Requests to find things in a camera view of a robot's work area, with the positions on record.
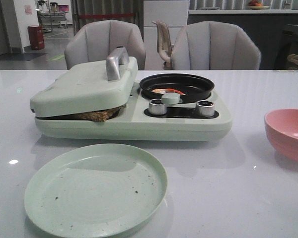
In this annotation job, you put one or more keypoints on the shrimp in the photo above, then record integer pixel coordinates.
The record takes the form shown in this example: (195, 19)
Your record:
(167, 90)

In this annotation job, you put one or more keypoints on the breakfast maker lid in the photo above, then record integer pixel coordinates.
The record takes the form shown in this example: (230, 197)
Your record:
(88, 87)

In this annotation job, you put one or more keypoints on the pink bowl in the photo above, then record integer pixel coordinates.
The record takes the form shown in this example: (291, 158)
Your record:
(281, 128)

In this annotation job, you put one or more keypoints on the mint green breakfast maker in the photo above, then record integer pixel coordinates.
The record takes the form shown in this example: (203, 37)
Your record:
(132, 123)

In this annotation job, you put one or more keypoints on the silver left control knob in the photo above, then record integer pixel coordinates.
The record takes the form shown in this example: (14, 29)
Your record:
(157, 107)

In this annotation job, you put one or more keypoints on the silver control knob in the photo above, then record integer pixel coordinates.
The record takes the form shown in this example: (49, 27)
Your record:
(157, 107)
(205, 108)

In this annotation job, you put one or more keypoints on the black round frying pan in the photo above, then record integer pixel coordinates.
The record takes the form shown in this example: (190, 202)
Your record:
(194, 87)

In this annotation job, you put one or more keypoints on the silver right control knob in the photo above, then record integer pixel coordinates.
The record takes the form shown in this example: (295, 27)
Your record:
(205, 108)

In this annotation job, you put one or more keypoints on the beige plastic chair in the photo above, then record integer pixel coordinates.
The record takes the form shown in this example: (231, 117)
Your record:
(164, 46)

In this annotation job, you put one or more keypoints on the mint green plate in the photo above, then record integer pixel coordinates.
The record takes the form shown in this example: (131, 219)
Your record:
(96, 191)

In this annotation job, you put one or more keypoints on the grey right chair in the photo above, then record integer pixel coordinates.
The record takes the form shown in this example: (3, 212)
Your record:
(211, 45)

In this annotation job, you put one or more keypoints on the grey chair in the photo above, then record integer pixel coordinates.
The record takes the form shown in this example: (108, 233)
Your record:
(95, 41)
(211, 45)

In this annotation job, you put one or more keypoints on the grey left chair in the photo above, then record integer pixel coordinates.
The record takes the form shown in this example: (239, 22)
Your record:
(95, 41)

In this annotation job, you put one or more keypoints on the white cabinet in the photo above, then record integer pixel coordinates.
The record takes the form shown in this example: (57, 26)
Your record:
(162, 21)

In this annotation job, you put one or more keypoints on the red bin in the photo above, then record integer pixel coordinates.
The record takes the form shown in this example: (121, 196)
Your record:
(36, 37)

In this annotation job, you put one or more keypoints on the metal shelf rack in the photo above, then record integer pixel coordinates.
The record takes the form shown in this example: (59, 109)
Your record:
(54, 14)

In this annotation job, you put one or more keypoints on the dark kitchen counter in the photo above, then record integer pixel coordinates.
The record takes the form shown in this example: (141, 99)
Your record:
(274, 32)

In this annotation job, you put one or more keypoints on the fruit plate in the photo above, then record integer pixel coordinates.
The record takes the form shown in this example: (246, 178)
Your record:
(256, 5)

